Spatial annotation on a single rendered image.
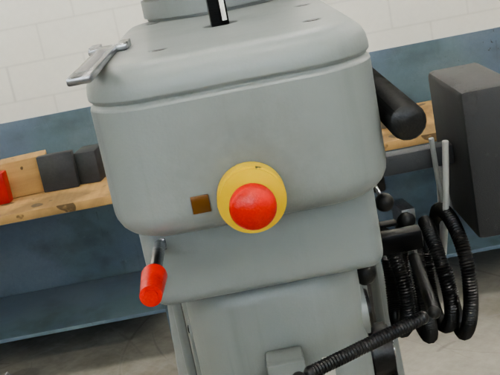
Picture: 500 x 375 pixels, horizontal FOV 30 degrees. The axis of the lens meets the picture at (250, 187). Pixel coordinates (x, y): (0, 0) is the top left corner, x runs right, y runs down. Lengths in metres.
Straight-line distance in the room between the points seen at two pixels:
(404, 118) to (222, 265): 0.24
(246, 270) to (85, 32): 4.39
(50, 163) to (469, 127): 3.77
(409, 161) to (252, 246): 0.48
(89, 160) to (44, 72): 0.70
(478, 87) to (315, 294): 0.42
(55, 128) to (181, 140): 4.58
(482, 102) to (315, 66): 0.51
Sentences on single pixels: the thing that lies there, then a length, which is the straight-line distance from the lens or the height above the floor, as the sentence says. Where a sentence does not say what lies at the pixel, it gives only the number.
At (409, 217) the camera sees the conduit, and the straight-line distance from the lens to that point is 1.37.
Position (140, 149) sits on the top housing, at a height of 1.82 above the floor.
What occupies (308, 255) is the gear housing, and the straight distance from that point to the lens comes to 0.94.
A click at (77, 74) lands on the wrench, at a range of 0.75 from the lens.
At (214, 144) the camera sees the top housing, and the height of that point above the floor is 1.81.
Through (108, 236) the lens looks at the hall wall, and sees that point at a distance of 5.50.
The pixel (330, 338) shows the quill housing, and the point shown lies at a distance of 1.02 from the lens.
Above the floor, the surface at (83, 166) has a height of 0.98.
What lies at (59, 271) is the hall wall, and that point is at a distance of 5.61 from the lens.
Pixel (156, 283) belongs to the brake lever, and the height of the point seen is 1.71.
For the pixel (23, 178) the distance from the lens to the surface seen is 4.96.
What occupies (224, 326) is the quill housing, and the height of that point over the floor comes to 1.59.
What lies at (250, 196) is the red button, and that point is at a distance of 0.77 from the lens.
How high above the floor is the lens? 1.98
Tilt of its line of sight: 15 degrees down
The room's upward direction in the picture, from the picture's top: 11 degrees counter-clockwise
